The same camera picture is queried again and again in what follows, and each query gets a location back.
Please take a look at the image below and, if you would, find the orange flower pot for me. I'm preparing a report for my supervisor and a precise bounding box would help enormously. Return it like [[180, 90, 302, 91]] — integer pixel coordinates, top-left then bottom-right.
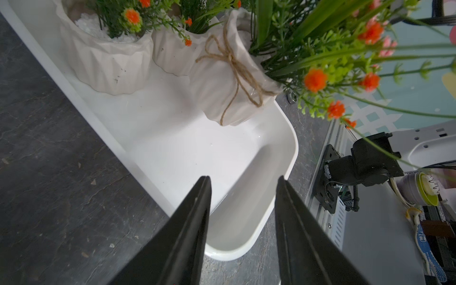
[[54, 1, 176, 95], [152, 1, 242, 76]]

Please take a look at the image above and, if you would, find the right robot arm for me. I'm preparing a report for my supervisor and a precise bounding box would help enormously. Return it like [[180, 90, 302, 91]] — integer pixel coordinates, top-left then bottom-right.
[[324, 120, 456, 186]]

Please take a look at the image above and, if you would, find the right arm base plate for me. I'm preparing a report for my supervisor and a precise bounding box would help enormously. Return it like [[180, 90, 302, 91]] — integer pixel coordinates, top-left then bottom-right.
[[312, 144, 359, 214]]

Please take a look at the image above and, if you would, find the pink flower pot twine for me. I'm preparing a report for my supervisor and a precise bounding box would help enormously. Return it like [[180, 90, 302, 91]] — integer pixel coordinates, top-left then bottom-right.
[[188, 0, 456, 179]]

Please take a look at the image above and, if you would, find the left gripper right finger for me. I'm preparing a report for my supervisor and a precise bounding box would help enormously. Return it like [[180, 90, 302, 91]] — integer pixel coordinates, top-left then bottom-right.
[[275, 176, 369, 285]]

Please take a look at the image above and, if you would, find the white storage tray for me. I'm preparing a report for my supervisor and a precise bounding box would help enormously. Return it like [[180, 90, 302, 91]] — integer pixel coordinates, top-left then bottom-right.
[[1, 1, 298, 261]]

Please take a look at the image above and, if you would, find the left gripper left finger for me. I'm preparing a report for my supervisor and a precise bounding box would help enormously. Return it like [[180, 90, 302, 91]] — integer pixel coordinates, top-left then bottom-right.
[[109, 176, 212, 285]]

